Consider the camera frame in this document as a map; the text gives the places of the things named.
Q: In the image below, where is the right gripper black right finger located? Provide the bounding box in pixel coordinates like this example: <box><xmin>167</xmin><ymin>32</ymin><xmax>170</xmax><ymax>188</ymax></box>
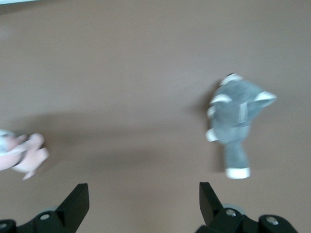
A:
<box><xmin>195</xmin><ymin>182</ymin><xmax>260</xmax><ymax>233</ymax></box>

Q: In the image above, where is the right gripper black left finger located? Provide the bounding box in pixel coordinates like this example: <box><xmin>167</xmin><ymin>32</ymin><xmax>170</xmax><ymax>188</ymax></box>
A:
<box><xmin>31</xmin><ymin>183</ymin><xmax>89</xmax><ymax>233</ymax></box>

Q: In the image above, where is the grey husky plush toy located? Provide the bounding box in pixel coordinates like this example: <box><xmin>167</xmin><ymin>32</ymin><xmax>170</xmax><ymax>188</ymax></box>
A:
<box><xmin>205</xmin><ymin>73</ymin><xmax>277</xmax><ymax>180</ymax></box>

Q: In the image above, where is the pink and white dog plush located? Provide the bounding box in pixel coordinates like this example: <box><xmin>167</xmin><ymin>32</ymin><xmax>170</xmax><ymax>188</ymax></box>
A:
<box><xmin>0</xmin><ymin>129</ymin><xmax>51</xmax><ymax>181</ymax></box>

